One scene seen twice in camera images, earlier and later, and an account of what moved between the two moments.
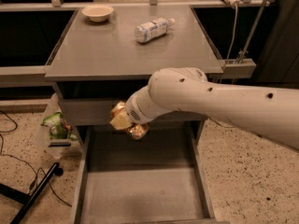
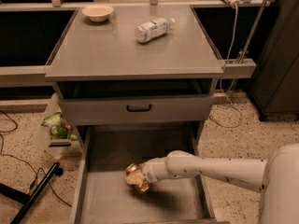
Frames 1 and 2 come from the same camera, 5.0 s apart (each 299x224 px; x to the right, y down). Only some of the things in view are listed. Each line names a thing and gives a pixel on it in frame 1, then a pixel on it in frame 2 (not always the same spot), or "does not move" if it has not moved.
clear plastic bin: x=57 y=133 does not move
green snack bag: x=60 y=129 does not move
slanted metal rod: x=253 y=23 does not move
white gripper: x=135 y=110 → x=151 y=173
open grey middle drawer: x=162 y=177 does not move
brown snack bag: x=137 y=131 → x=135 y=177
